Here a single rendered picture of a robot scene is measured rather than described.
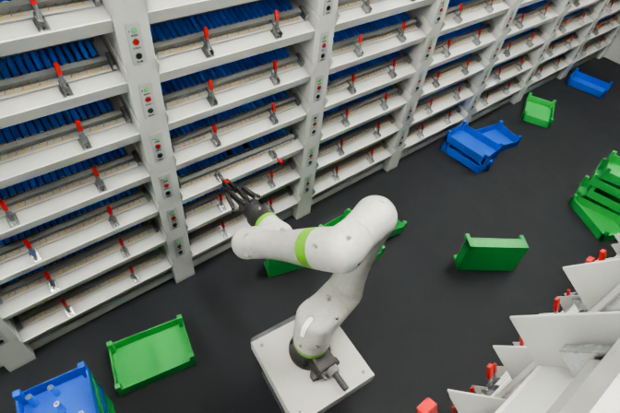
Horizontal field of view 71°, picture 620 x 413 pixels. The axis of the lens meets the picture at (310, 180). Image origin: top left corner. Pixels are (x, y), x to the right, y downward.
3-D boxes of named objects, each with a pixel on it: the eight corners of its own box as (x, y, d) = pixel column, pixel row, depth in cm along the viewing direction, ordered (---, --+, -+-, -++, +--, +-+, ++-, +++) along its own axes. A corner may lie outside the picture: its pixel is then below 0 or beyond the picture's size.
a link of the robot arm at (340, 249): (381, 255, 114) (364, 216, 111) (353, 286, 107) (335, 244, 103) (332, 252, 128) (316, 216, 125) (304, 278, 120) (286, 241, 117)
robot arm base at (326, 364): (359, 383, 147) (362, 374, 143) (324, 408, 140) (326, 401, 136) (314, 323, 162) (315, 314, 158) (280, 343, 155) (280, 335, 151)
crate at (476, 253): (512, 271, 226) (506, 258, 232) (530, 248, 212) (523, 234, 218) (456, 269, 224) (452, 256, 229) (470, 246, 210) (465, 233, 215)
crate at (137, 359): (183, 322, 191) (180, 313, 186) (196, 364, 179) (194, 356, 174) (111, 350, 180) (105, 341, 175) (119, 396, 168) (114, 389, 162)
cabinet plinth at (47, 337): (392, 162, 278) (394, 157, 274) (7, 363, 173) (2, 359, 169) (375, 148, 286) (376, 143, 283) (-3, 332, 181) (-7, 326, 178)
